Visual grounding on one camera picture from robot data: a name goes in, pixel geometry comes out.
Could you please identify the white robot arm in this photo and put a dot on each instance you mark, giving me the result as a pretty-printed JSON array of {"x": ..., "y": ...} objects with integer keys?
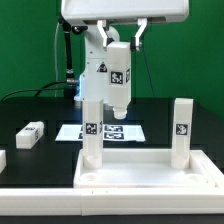
[{"x": 112, "y": 30}]

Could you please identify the white desk top tray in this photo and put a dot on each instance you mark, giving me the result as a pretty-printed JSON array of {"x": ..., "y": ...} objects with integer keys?
[{"x": 147, "y": 168}]

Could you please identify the white left fence block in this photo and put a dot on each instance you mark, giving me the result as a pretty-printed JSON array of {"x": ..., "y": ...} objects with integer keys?
[{"x": 2, "y": 160}]

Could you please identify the fiducial marker sheet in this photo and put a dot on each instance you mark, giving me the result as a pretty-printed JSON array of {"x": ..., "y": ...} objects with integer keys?
[{"x": 72, "y": 132}]

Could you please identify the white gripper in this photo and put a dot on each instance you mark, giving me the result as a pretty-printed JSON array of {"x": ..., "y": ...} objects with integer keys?
[{"x": 87, "y": 12}]

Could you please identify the white front fence bar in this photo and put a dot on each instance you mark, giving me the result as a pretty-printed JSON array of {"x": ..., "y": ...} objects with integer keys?
[{"x": 68, "y": 201}]

